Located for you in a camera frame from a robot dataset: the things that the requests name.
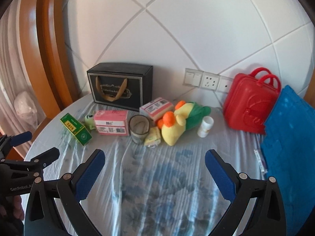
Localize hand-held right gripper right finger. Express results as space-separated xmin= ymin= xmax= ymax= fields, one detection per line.
xmin=205 ymin=149 xmax=288 ymax=236

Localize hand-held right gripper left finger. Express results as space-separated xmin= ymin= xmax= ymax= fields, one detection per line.
xmin=24 ymin=149 xmax=106 ymax=236

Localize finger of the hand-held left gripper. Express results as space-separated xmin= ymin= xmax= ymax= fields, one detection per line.
xmin=0 ymin=131 xmax=33 ymax=158
xmin=15 ymin=147 xmax=60 ymax=175

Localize white plastic bottle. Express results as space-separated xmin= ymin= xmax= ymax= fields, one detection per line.
xmin=197 ymin=116 xmax=214 ymax=137

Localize blue plastic crate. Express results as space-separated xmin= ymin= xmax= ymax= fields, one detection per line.
xmin=260 ymin=85 xmax=315 ymax=236

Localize pink pack with white label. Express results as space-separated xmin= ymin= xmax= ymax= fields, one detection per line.
xmin=139 ymin=97 xmax=174 ymax=126

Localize cloth-covered round desktop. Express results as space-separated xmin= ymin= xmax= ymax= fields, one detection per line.
xmin=23 ymin=96 xmax=273 ymax=236

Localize person's left hand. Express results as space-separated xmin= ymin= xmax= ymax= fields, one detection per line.
xmin=0 ymin=195 xmax=25 ymax=220

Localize white plastic bag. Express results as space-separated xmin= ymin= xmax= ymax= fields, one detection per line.
xmin=13 ymin=91 xmax=37 ymax=128

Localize green cardboard box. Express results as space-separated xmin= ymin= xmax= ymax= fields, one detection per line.
xmin=60 ymin=113 xmax=93 ymax=146

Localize small green frog toy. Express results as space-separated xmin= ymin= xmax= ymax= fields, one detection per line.
xmin=84 ymin=113 xmax=97 ymax=130

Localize pink cardboard box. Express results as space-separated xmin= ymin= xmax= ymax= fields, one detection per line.
xmin=94 ymin=110 xmax=131 ymax=137

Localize glass cup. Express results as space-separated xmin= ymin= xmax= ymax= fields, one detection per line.
xmin=129 ymin=115 xmax=152 ymax=144

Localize yellow green plush duck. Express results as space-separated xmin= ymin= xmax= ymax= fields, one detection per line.
xmin=157 ymin=100 xmax=212 ymax=146

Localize red hard-shell suitcase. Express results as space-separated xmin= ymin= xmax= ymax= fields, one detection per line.
xmin=223 ymin=67 xmax=282 ymax=135

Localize pale green tissue pack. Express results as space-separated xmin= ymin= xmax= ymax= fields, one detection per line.
xmin=144 ymin=126 xmax=163 ymax=149

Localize black gift box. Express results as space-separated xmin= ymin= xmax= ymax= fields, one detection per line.
xmin=87 ymin=63 xmax=153 ymax=112

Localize wooden door frame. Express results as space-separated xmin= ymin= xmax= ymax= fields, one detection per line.
xmin=18 ymin=0 xmax=83 ymax=118

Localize white wall antenna socket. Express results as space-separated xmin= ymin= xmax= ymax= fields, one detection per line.
xmin=217 ymin=76 xmax=233 ymax=92

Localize white wall power socket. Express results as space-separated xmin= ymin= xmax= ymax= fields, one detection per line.
xmin=200 ymin=71 xmax=220 ymax=90

